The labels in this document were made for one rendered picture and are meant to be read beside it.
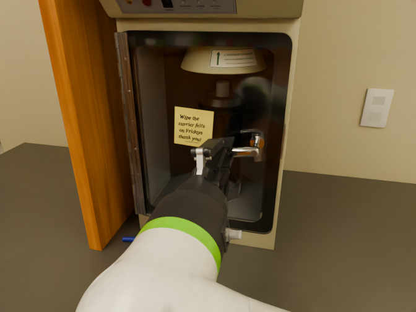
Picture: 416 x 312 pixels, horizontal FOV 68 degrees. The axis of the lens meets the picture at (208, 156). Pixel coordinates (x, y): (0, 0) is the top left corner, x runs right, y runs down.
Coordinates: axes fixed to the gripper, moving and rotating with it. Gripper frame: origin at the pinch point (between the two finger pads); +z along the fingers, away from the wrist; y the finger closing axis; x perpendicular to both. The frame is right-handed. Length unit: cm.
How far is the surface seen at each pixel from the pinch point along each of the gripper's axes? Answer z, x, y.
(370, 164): 49, -35, -27
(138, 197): 4.2, 22.1, -12.0
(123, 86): 4.1, 18.9, 12.8
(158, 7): 1.3, 7.7, 24.8
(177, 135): 4.1, 9.8, 2.3
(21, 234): -3, 51, -18
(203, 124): 4.1, 4.3, 4.2
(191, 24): 5.4, 3.9, 21.7
